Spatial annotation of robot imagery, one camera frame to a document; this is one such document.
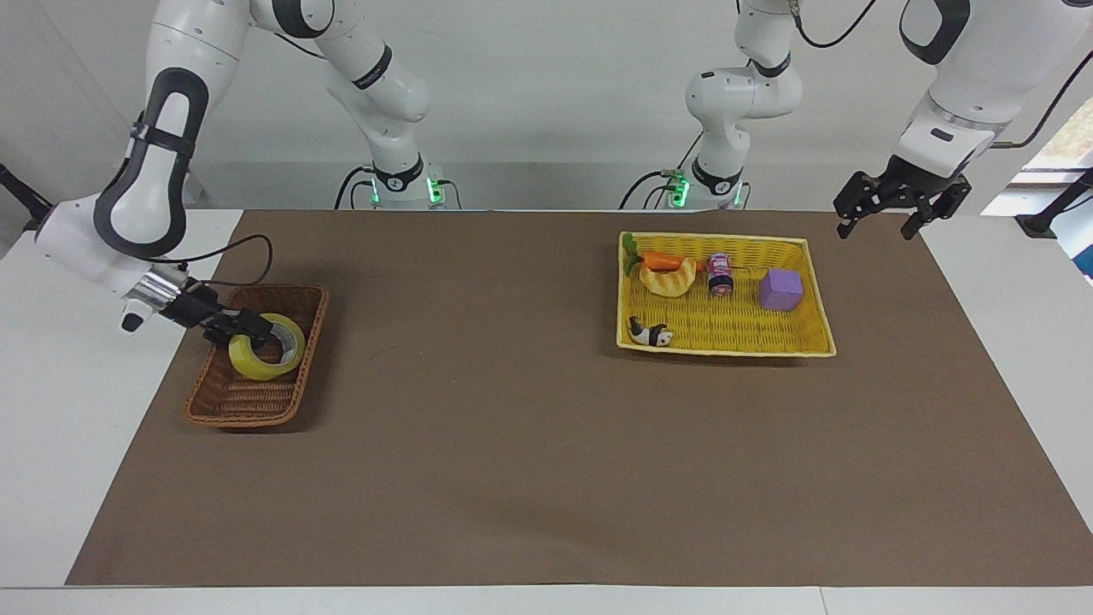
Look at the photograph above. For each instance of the black and white toy figure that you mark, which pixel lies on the black and white toy figure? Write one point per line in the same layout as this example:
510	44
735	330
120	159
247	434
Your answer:
651	334

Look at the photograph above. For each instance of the small pink jar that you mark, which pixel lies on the small pink jar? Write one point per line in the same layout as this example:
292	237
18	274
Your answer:
721	278

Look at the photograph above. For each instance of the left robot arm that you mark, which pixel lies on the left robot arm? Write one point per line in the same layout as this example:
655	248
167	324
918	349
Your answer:
734	94

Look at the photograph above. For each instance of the orange toy carrot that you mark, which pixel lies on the orange toy carrot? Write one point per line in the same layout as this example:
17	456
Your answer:
666	260

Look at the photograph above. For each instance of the yellow toy bread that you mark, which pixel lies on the yellow toy bread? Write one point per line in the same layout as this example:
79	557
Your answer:
669	284

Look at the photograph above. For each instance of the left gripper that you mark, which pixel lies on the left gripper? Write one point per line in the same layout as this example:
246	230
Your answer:
918	184

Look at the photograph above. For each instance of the yellow woven basket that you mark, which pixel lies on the yellow woven basket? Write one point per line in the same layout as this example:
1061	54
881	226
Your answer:
726	329

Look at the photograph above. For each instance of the brown wicker basket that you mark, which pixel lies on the brown wicker basket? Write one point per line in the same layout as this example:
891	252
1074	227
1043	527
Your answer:
248	401

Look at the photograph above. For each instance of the yellow tape roll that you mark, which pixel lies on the yellow tape roll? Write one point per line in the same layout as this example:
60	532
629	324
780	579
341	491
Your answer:
256	367

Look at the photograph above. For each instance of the black stand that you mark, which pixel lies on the black stand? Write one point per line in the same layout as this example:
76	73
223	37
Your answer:
21	196
1055	209

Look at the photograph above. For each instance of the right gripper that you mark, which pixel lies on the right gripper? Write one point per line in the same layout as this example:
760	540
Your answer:
195	304

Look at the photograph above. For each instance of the purple cube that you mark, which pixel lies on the purple cube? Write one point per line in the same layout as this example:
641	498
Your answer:
781	290

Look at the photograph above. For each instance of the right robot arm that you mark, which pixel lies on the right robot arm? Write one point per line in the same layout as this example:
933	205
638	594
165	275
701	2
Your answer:
171	162

